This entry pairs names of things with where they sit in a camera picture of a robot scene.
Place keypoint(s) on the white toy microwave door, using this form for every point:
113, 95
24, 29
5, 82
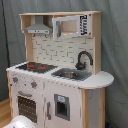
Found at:
71, 26

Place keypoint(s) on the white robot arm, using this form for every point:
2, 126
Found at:
20, 122

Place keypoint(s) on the wooden toy kitchen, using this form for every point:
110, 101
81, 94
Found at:
63, 53

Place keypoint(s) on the grey toy sink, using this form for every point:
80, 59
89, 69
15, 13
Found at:
72, 74

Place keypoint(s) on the black toy faucet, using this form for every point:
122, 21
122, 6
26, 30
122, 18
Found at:
81, 64

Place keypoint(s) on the black stovetop red burners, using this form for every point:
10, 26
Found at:
36, 67

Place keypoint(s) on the right red stove knob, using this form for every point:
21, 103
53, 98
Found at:
33, 84

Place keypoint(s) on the red stove knob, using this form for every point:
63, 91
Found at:
33, 84
15, 79

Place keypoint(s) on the white fridge door with dispenser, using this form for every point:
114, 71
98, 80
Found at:
63, 106

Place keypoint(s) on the grey range hood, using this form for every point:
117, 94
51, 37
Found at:
38, 27

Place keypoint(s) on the left red stove knob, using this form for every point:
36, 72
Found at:
15, 79

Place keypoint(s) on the toy oven door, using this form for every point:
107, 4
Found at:
29, 104

